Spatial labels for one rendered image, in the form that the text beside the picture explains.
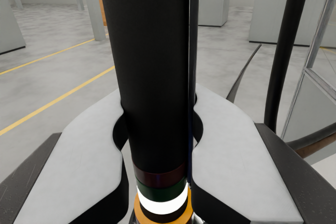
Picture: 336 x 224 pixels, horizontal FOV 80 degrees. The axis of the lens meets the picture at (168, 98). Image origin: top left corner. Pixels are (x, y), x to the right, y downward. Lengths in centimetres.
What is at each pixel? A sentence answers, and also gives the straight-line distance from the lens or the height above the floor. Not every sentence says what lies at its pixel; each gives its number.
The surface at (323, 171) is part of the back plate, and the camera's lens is 55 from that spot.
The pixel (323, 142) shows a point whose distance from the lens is 29.
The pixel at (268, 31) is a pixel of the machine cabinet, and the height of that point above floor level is 30.
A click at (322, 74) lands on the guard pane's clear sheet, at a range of 146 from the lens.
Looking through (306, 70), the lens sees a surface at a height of 99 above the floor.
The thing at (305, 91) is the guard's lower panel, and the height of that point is 87.
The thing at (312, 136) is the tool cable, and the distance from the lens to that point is 27.
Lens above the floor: 155
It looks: 31 degrees down
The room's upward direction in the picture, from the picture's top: 3 degrees counter-clockwise
